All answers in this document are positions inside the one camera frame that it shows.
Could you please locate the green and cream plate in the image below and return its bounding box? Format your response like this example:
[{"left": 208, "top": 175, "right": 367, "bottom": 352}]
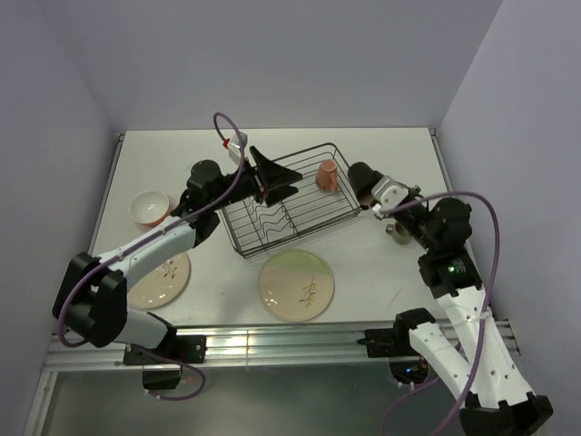
[{"left": 257, "top": 249, "right": 335, "bottom": 322}]

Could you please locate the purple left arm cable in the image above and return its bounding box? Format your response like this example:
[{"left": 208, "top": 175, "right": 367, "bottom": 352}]
[{"left": 56, "top": 111, "right": 249, "bottom": 403}]

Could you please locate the dark brown mug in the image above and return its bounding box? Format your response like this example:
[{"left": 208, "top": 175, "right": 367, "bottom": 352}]
[{"left": 348, "top": 162, "right": 383, "bottom": 210}]

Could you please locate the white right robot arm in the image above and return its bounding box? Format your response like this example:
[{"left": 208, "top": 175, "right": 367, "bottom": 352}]
[{"left": 369, "top": 179, "right": 553, "bottom": 435}]

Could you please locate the dark wire dish rack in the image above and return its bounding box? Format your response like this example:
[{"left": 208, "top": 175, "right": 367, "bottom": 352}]
[{"left": 221, "top": 143, "right": 360, "bottom": 259}]

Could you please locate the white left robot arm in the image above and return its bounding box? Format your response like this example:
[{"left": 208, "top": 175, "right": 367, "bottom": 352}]
[{"left": 53, "top": 146, "right": 302, "bottom": 362}]

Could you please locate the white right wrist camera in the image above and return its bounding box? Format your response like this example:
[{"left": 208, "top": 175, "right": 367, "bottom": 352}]
[{"left": 371, "top": 175, "right": 409, "bottom": 219}]

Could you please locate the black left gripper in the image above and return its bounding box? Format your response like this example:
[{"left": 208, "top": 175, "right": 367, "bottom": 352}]
[{"left": 209, "top": 147, "right": 301, "bottom": 212}]

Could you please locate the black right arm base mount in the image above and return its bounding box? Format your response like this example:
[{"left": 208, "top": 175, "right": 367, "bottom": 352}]
[{"left": 356, "top": 325, "right": 420, "bottom": 359}]

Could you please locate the pink ceramic mug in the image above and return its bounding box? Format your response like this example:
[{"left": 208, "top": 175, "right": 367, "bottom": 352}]
[{"left": 315, "top": 160, "right": 339, "bottom": 193}]

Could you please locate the orange and white bowl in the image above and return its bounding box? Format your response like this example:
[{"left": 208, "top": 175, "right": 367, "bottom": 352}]
[{"left": 129, "top": 190, "right": 171, "bottom": 227}]

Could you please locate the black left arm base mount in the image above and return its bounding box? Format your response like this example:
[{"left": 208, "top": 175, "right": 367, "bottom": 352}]
[{"left": 123, "top": 335, "right": 206, "bottom": 401}]

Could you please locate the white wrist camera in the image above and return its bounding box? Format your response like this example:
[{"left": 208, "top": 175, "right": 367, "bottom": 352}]
[
  {"left": 371, "top": 175, "right": 409, "bottom": 219},
  {"left": 222, "top": 133, "right": 248, "bottom": 164}
]

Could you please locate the aluminium frame rail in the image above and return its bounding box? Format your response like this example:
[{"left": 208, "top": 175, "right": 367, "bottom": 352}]
[{"left": 42, "top": 322, "right": 392, "bottom": 372}]

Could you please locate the grey-green ceramic cup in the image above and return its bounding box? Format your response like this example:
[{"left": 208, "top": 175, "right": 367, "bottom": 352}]
[{"left": 386, "top": 223, "right": 413, "bottom": 245}]

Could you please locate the pink and cream plate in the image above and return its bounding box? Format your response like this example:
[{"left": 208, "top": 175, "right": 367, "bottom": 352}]
[{"left": 127, "top": 253, "right": 191, "bottom": 311}]

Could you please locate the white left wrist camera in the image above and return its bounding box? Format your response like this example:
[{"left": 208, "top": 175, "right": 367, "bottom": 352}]
[{"left": 222, "top": 133, "right": 248, "bottom": 164}]

